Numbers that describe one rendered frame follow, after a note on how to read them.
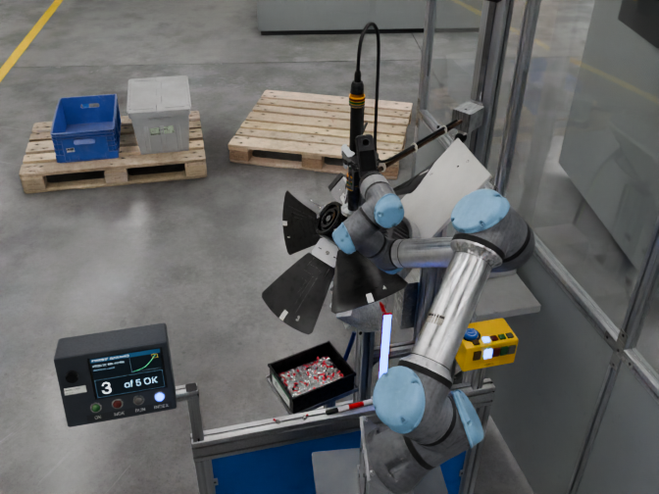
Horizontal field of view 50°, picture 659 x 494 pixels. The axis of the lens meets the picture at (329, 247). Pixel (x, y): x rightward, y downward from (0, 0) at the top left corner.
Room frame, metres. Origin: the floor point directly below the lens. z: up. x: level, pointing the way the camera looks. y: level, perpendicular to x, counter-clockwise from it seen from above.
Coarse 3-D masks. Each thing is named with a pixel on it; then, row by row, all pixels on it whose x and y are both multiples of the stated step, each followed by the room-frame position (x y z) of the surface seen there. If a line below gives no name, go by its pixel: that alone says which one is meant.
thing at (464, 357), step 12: (480, 324) 1.53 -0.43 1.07; (492, 324) 1.53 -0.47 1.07; (504, 324) 1.53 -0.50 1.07; (480, 336) 1.48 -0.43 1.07; (516, 336) 1.48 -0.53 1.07; (468, 348) 1.43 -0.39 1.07; (480, 348) 1.44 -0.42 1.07; (492, 348) 1.45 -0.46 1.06; (516, 348) 1.47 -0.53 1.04; (456, 360) 1.47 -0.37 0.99; (468, 360) 1.43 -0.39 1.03; (480, 360) 1.44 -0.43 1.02; (492, 360) 1.45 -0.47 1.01; (504, 360) 1.46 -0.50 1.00
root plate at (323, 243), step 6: (324, 240) 1.84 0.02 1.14; (318, 246) 1.83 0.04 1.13; (324, 246) 1.83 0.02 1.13; (330, 246) 1.83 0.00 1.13; (336, 246) 1.83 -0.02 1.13; (312, 252) 1.82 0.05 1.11; (318, 252) 1.82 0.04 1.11; (324, 252) 1.82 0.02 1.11; (330, 252) 1.82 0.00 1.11; (336, 252) 1.81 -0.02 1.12; (324, 258) 1.81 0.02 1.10; (330, 258) 1.81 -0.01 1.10; (330, 264) 1.79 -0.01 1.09
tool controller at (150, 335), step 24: (96, 336) 1.28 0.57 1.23; (120, 336) 1.28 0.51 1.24; (144, 336) 1.27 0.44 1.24; (72, 360) 1.19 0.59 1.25; (96, 360) 1.20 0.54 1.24; (120, 360) 1.21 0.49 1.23; (144, 360) 1.22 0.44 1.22; (168, 360) 1.23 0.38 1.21; (72, 384) 1.17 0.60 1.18; (120, 384) 1.19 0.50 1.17; (144, 384) 1.20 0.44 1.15; (168, 384) 1.21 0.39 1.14; (72, 408) 1.15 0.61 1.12; (120, 408) 1.17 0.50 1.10; (144, 408) 1.18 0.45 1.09; (168, 408) 1.19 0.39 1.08
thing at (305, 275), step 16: (304, 256) 1.82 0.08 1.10; (288, 272) 1.80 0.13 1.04; (304, 272) 1.78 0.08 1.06; (320, 272) 1.78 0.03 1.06; (272, 288) 1.79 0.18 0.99; (288, 288) 1.76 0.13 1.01; (304, 288) 1.75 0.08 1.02; (320, 288) 1.74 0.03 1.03; (272, 304) 1.75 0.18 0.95; (288, 304) 1.73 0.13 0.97; (304, 304) 1.72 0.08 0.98; (320, 304) 1.71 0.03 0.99; (288, 320) 1.69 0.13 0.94; (304, 320) 1.68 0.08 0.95
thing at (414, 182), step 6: (432, 162) 1.90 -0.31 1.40; (426, 168) 1.86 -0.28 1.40; (426, 174) 1.76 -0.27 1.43; (408, 180) 1.80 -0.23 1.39; (414, 180) 1.76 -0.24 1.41; (420, 180) 1.73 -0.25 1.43; (396, 186) 1.81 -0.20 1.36; (402, 186) 1.76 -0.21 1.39; (408, 186) 1.73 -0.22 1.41; (414, 186) 1.71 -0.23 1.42; (396, 192) 1.74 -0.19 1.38; (402, 192) 1.71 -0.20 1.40; (408, 192) 1.70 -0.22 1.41
